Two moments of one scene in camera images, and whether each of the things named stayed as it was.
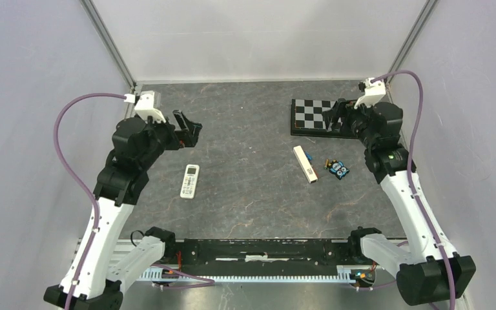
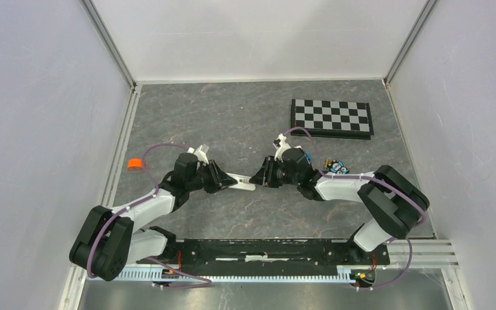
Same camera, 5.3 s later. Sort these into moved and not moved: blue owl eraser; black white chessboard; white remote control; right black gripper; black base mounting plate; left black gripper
Moved: right black gripper; left black gripper; white remote control
Not moved: black white chessboard; black base mounting plate; blue owl eraser
